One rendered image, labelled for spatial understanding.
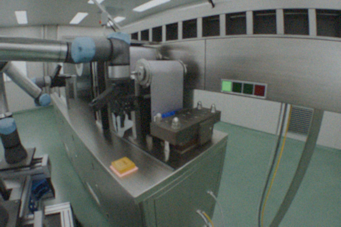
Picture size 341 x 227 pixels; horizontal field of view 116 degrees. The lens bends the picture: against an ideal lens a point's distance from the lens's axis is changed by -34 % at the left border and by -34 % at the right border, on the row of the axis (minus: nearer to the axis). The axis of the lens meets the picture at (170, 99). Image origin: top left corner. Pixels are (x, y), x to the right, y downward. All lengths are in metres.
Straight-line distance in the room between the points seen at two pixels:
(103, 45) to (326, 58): 0.84
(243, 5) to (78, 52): 0.77
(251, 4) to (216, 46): 0.29
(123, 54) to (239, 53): 0.57
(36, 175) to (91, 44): 0.88
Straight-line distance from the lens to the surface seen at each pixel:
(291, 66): 0.81
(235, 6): 0.92
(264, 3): 0.88
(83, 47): 0.47
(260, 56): 0.83
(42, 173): 1.13
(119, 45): 0.52
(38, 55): 0.57
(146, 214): 0.66
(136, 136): 0.89
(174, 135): 0.66
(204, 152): 0.78
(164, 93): 0.84
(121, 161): 0.68
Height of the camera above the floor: 1.30
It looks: 13 degrees down
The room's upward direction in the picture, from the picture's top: straight up
